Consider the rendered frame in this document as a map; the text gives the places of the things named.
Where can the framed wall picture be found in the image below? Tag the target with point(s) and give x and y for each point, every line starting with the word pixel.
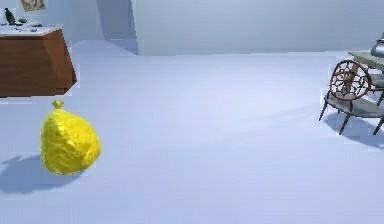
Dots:
pixel 32 4

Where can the small dark flat utensil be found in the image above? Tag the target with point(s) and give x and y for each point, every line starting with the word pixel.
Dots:
pixel 36 25

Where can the small dark dish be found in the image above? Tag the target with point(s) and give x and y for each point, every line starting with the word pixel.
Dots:
pixel 22 21

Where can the dark bottle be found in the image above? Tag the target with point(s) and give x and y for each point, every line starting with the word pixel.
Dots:
pixel 10 16

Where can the grey metal kettle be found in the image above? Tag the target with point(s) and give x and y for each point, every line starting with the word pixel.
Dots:
pixel 378 48

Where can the yellow garbage bag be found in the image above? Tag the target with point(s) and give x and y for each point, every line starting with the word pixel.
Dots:
pixel 68 143

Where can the brown wooden counter cabinet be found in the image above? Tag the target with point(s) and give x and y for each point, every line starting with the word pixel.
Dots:
pixel 31 63

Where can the brown round-back chair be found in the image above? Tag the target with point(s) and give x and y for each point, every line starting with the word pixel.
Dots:
pixel 350 86

